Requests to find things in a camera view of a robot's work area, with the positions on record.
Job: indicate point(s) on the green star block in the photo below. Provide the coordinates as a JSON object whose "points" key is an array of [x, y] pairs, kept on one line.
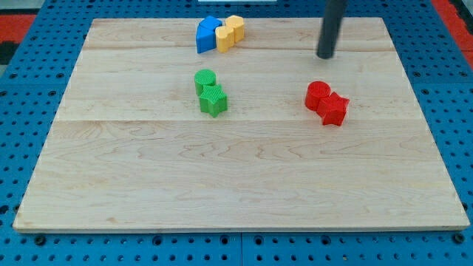
{"points": [[213, 100]]}

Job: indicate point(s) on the green cylinder block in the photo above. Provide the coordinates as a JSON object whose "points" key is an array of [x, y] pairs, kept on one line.
{"points": [[204, 77]]}

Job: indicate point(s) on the wooden board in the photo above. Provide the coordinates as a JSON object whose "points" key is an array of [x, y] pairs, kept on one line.
{"points": [[129, 150]]}

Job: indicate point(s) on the red cylinder block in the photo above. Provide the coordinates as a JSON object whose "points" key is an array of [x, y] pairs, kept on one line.
{"points": [[316, 90]]}

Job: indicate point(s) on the yellow heart block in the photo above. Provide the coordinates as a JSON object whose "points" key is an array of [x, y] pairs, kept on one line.
{"points": [[224, 38]]}

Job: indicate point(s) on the red star block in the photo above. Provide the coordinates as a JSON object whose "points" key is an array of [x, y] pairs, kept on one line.
{"points": [[333, 109]]}

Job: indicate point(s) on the blue wedge block front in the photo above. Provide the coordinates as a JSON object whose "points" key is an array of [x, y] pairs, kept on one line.
{"points": [[205, 39]]}

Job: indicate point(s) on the yellow rounded block rear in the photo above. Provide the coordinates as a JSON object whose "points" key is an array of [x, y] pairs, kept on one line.
{"points": [[237, 23]]}

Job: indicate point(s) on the blue block rear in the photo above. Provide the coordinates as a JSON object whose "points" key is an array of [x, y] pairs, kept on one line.
{"points": [[210, 23]]}

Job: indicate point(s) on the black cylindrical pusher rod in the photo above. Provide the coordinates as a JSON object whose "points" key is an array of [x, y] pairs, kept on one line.
{"points": [[331, 24]]}

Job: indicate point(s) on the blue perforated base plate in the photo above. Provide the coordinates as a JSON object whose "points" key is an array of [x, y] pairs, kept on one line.
{"points": [[35, 80]]}

